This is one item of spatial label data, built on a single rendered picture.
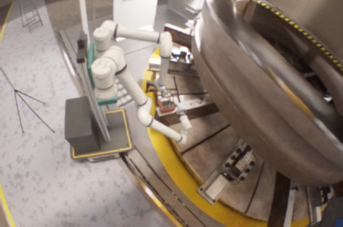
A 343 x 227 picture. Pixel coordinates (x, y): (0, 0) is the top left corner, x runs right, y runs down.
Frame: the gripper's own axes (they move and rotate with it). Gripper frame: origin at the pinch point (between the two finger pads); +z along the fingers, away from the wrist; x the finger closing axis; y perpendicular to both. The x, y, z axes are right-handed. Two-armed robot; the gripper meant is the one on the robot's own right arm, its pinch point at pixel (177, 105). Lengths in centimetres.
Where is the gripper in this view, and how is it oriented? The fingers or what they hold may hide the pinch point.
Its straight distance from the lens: 194.6
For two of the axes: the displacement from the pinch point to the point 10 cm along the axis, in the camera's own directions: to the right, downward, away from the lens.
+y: 1.8, -6.0, -7.8
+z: -3.6, -7.7, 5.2
